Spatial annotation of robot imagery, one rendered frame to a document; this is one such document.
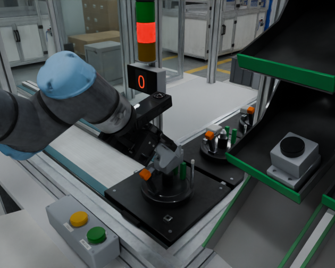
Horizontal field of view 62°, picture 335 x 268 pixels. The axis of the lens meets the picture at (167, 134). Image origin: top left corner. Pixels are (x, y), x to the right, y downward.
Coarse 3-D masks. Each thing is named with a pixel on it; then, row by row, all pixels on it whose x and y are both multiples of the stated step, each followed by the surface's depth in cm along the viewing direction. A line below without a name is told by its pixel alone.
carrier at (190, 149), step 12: (204, 132) 102; (228, 132) 91; (192, 144) 95; (204, 144) 91; (216, 144) 91; (228, 144) 91; (192, 156) 88; (204, 156) 87; (216, 156) 84; (204, 168) 82; (216, 168) 82; (228, 168) 82; (216, 180) 79; (228, 180) 77; (240, 180) 78
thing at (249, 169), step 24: (288, 96) 51; (312, 96) 50; (264, 120) 49; (288, 120) 49; (312, 120) 47; (240, 144) 47; (264, 144) 47; (240, 168) 45; (264, 168) 44; (288, 192) 38
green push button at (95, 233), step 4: (92, 228) 62; (96, 228) 62; (100, 228) 62; (88, 232) 61; (92, 232) 61; (96, 232) 61; (100, 232) 61; (104, 232) 61; (88, 236) 60; (92, 236) 60; (96, 236) 60; (100, 236) 60; (104, 236) 61; (88, 240) 60; (92, 240) 60; (96, 240) 60; (100, 240) 60
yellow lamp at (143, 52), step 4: (140, 44) 75; (144, 44) 75; (148, 44) 75; (152, 44) 75; (140, 48) 76; (144, 48) 75; (148, 48) 75; (152, 48) 76; (140, 52) 76; (144, 52) 76; (148, 52) 76; (152, 52) 76; (140, 56) 77; (144, 56) 76; (148, 56) 76; (152, 56) 77; (140, 60) 77; (144, 60) 77; (148, 60) 77; (152, 60) 77
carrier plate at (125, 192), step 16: (112, 192) 73; (128, 192) 73; (208, 192) 73; (224, 192) 73; (128, 208) 68; (144, 208) 68; (160, 208) 68; (176, 208) 68; (192, 208) 68; (208, 208) 68; (144, 224) 65; (160, 224) 63; (176, 224) 63; (192, 224) 64; (176, 240) 61
